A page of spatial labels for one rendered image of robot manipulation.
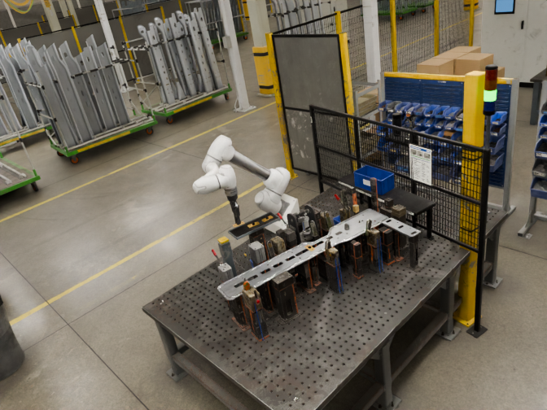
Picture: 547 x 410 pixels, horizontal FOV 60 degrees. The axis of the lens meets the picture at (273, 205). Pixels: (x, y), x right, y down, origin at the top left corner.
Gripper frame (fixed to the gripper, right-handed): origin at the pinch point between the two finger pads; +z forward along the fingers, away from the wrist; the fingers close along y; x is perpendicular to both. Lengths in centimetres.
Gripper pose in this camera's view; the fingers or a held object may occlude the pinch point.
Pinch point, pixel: (237, 219)
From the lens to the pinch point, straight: 333.3
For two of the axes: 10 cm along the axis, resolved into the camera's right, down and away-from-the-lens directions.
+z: 1.6, 8.7, 4.6
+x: 8.8, -3.4, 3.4
